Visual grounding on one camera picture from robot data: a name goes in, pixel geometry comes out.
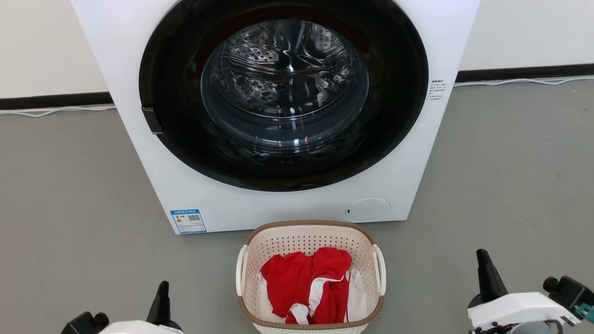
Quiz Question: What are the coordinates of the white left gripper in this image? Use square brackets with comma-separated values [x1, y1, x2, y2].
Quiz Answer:
[97, 281, 184, 334]

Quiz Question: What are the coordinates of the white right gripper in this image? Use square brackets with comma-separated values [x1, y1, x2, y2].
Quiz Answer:
[468, 249, 581, 331]

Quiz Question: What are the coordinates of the cream perforated laundry basket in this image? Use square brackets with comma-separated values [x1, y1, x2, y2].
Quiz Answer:
[235, 220, 387, 334]

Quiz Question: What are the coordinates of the blue energy label sticker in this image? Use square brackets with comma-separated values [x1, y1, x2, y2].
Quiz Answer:
[170, 209, 207, 234]

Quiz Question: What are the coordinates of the white garment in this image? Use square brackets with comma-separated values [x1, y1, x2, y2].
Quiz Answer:
[257, 269, 368, 325]

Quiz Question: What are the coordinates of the red garment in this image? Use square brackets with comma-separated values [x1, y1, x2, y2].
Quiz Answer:
[260, 247, 352, 325]

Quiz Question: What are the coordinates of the round white filter cover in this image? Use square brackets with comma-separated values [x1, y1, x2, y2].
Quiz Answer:
[345, 198, 391, 223]

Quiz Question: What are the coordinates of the black round washer door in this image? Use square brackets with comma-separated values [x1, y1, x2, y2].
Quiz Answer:
[139, 0, 429, 192]

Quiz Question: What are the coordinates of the small text sticker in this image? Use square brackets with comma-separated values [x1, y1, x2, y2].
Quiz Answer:
[426, 79, 447, 102]

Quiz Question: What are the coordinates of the white front-load washing machine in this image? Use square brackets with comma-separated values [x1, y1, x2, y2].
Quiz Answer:
[71, 0, 481, 235]

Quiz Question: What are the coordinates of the steel washer drum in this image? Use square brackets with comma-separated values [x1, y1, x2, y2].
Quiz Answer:
[201, 19, 370, 149]

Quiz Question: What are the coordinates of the black door handle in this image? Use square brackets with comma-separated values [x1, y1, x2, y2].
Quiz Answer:
[142, 107, 164, 135]

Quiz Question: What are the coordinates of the white floor cable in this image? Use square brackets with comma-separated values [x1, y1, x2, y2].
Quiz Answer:
[0, 104, 116, 117]
[454, 76, 594, 88]

